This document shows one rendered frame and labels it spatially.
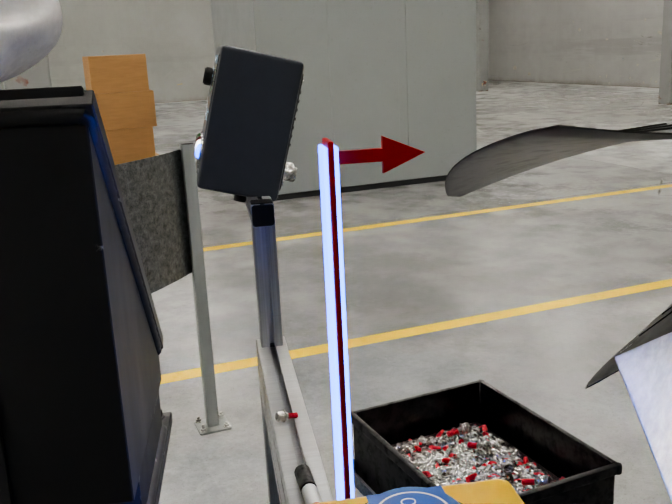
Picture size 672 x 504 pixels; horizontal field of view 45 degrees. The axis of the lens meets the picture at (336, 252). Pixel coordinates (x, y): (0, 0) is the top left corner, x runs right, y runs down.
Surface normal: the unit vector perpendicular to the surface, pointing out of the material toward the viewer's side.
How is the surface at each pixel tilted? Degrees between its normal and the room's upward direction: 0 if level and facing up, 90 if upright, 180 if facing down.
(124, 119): 90
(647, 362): 55
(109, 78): 90
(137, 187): 90
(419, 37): 90
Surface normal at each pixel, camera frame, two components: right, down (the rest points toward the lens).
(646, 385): -0.61, -0.38
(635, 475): -0.05, -0.97
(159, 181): 0.93, 0.05
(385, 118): 0.37, 0.22
